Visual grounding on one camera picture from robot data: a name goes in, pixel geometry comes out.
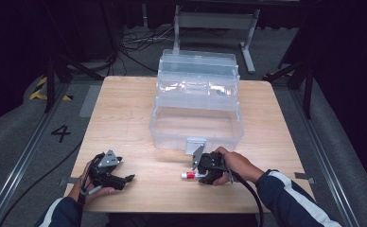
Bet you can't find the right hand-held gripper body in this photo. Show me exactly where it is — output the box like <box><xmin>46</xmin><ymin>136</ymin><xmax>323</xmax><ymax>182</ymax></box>
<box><xmin>191</xmin><ymin>145</ymin><xmax>229</xmax><ymax>181</ymax></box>

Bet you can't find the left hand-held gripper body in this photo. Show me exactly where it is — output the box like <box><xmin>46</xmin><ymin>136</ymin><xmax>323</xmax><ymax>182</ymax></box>
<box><xmin>88</xmin><ymin>148</ymin><xmax>123</xmax><ymax>188</ymax></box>

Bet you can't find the red and white tube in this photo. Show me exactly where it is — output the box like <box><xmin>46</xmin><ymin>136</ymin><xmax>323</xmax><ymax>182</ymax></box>
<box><xmin>181</xmin><ymin>171</ymin><xmax>206</xmax><ymax>181</ymax></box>

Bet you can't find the clear plastic storage box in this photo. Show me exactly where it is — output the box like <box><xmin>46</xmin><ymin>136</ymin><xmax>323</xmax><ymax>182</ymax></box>
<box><xmin>149</xmin><ymin>48</ymin><xmax>246</xmax><ymax>155</ymax></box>

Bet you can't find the person's right hand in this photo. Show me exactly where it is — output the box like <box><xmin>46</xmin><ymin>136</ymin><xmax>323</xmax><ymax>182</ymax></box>
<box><xmin>213</xmin><ymin>146</ymin><xmax>265</xmax><ymax>187</ymax></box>

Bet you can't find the person's left hand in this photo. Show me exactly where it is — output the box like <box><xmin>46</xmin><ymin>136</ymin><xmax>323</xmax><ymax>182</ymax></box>
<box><xmin>67</xmin><ymin>160</ymin><xmax>117</xmax><ymax>204</ymax></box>

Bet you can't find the black tripod stand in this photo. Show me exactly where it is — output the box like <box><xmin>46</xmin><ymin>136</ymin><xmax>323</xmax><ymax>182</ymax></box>
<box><xmin>263</xmin><ymin>60</ymin><xmax>315</xmax><ymax>120</ymax></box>
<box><xmin>43</xmin><ymin>53</ymin><xmax>105</xmax><ymax>114</ymax></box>

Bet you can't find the yellow and black floor tape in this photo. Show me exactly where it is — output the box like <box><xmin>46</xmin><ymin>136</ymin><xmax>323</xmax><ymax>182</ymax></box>
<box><xmin>29</xmin><ymin>77</ymin><xmax>74</xmax><ymax>102</ymax></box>

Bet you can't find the desk with grey metal legs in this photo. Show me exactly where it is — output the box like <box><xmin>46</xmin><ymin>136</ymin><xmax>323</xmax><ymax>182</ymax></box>
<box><xmin>171</xmin><ymin>4</ymin><xmax>261</xmax><ymax>75</ymax></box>

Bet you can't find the grey table bracket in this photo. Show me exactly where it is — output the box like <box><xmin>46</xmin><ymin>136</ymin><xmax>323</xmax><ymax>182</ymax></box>
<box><xmin>294</xmin><ymin>171</ymin><xmax>316</xmax><ymax>184</ymax></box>
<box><xmin>58</xmin><ymin>177</ymin><xmax>79</xmax><ymax>186</ymax></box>

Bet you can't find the thick black gripper cable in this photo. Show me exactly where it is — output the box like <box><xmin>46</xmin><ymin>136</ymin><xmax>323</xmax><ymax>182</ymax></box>
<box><xmin>223</xmin><ymin>166</ymin><xmax>265</xmax><ymax>227</ymax></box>

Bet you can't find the thin black floor cable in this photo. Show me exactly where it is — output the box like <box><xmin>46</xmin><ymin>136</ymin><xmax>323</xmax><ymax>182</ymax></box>
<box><xmin>0</xmin><ymin>140</ymin><xmax>83</xmax><ymax>227</ymax></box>

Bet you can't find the grey metal floor rail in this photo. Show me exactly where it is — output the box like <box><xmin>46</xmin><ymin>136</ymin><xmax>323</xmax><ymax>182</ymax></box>
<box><xmin>289</xmin><ymin>89</ymin><xmax>360</xmax><ymax>227</ymax></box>
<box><xmin>0</xmin><ymin>83</ymin><xmax>71</xmax><ymax>227</ymax></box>

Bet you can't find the bundle of floor cables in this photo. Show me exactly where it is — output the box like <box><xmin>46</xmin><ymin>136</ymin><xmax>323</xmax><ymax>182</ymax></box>
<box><xmin>118</xmin><ymin>26</ymin><xmax>176</xmax><ymax>74</ymax></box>

